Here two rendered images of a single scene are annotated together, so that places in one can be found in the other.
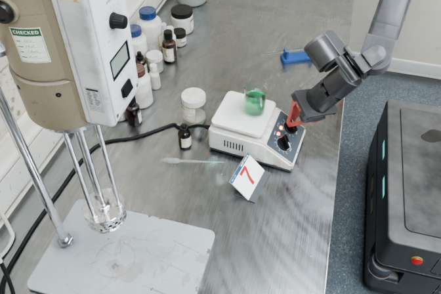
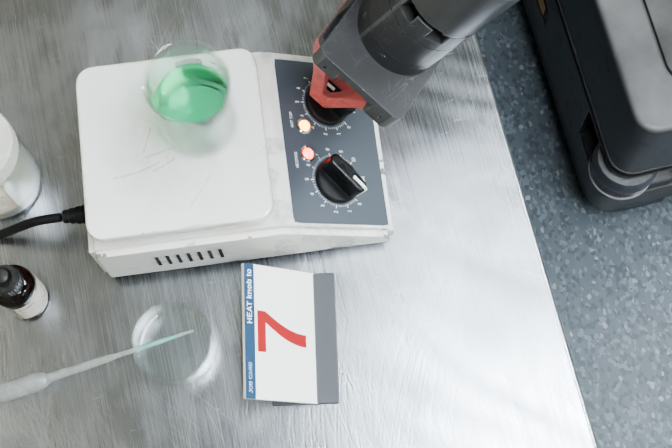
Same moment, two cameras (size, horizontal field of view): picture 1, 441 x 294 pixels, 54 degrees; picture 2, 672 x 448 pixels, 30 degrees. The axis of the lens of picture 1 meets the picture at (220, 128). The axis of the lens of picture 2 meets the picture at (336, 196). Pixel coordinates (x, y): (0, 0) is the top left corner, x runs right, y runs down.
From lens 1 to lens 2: 0.43 m
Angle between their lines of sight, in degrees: 30
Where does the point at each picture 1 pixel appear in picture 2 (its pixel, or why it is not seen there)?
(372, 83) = not seen: outside the picture
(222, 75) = not seen: outside the picture
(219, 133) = (132, 252)
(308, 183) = (452, 252)
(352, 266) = (540, 165)
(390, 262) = (650, 163)
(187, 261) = not seen: outside the picture
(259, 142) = (271, 227)
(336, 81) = (463, 2)
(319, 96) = (415, 45)
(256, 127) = (243, 188)
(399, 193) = not seen: outside the picture
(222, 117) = (116, 199)
